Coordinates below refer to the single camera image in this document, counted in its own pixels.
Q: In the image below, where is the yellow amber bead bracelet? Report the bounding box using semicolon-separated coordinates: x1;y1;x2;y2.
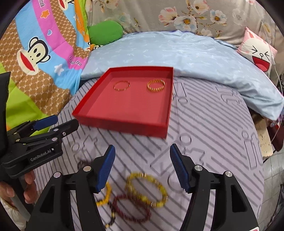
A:
95;181;112;207

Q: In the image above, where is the white charging cable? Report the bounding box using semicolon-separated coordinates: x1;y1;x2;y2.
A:
253;0;284;96

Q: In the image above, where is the yellow citrine chunky bracelet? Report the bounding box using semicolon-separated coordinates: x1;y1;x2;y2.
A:
125;172;169;209

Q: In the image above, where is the dark garnet bead necklace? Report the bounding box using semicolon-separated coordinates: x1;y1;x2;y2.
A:
76;158;94;170

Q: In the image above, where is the dark red bead bracelet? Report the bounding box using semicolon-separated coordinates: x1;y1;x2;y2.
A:
111;193;152;223

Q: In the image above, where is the dark brown gold bead bracelet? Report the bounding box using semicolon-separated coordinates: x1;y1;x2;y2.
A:
104;202;117;229

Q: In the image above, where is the wide gold cuff bangle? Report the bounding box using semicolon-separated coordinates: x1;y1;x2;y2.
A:
147;79;166;93

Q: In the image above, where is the pink cat face cushion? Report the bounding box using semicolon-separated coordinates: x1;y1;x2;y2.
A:
237;27;277;76

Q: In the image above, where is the green plush pillow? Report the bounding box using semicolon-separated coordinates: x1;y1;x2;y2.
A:
88;20;123;45

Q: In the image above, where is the thin gold bangle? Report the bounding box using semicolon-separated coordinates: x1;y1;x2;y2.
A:
113;80;131;92

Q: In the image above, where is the grey floral fabric headboard cover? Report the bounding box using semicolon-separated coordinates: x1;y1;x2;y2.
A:
85;0;283;84

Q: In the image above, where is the light blue blanket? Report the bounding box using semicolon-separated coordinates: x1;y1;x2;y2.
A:
81;31;283;120

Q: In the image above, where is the red shallow tray box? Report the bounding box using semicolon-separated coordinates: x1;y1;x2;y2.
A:
72;66;174;139

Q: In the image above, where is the person's left hand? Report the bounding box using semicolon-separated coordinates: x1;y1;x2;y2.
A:
1;170;38;205

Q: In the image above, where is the grey striped bed sheet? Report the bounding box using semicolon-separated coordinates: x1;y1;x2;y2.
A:
33;76;266;231

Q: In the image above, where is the colourful monkey cartoon quilt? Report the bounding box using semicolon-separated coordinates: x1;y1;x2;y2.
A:
1;1;96;129

